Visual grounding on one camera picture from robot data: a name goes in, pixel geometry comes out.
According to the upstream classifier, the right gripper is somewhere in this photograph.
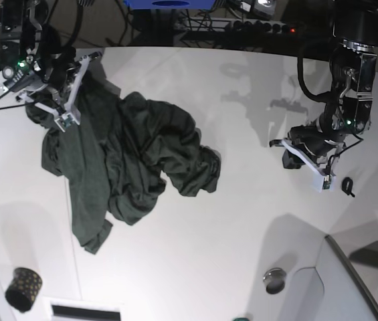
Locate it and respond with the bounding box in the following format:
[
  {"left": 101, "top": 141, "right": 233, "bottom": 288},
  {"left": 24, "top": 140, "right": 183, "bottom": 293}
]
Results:
[{"left": 16, "top": 47, "right": 104, "bottom": 110}]

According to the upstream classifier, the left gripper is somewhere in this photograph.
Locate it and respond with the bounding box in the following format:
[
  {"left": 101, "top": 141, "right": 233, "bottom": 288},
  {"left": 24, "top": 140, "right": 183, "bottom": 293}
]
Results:
[{"left": 270, "top": 126, "right": 346, "bottom": 192}]

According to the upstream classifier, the dark green t-shirt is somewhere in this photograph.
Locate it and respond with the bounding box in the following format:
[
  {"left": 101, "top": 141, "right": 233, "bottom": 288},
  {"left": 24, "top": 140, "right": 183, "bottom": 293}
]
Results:
[{"left": 26, "top": 73, "right": 221, "bottom": 254}]

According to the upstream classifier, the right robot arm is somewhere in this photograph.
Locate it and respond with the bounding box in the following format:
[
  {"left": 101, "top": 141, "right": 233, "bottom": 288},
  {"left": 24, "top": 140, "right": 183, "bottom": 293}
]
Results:
[{"left": 0, "top": 1, "right": 101, "bottom": 115}]

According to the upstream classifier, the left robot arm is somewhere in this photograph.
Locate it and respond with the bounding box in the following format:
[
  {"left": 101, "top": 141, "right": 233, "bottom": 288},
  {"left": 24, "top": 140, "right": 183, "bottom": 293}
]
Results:
[{"left": 269, "top": 1, "right": 378, "bottom": 191}]

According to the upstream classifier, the small black clip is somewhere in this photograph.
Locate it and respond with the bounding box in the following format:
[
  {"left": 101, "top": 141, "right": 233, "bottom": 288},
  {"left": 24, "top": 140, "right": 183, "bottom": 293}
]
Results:
[{"left": 341, "top": 177, "right": 355, "bottom": 197}]

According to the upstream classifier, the blue bin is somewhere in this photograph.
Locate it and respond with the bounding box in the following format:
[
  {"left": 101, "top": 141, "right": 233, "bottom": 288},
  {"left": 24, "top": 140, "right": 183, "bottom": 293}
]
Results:
[{"left": 124, "top": 0, "right": 215, "bottom": 10}]

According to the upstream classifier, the round metal table grommet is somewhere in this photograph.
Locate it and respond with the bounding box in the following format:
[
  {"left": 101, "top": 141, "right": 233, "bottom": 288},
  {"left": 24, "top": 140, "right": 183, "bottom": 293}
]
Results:
[{"left": 263, "top": 267, "right": 286, "bottom": 295}]

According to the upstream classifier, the white power strip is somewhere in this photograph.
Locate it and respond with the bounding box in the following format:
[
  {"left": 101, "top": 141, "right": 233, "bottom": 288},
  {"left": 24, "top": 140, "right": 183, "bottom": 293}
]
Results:
[{"left": 175, "top": 16, "right": 298, "bottom": 35}]

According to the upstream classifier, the black patterned cup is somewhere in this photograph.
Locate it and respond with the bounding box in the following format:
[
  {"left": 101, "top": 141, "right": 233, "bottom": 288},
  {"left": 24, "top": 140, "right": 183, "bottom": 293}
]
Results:
[{"left": 5, "top": 267, "right": 43, "bottom": 313}]

